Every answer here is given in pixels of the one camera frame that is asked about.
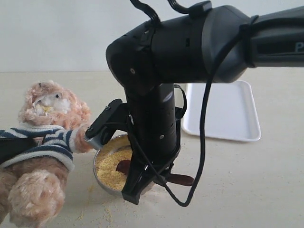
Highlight teddy bear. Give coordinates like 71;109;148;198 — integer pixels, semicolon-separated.
0;81;92;228

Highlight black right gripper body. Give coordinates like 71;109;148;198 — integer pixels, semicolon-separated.
125;84;180;171

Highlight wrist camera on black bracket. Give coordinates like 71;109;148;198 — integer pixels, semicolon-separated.
84;99;128;150

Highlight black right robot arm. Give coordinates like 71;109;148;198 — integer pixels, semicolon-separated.
106;1;304;207

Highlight dark red wooden spoon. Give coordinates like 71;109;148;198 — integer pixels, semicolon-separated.
116;160;194;187

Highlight steel bowl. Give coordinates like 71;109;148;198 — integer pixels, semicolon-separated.
92;133;155;197

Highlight white plastic tray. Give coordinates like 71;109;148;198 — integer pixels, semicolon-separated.
182;80;261;142

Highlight black cable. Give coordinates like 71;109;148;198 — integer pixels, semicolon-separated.
128;0;259;207

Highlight yellow millet grains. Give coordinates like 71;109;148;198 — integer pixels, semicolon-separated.
94;139;133;190

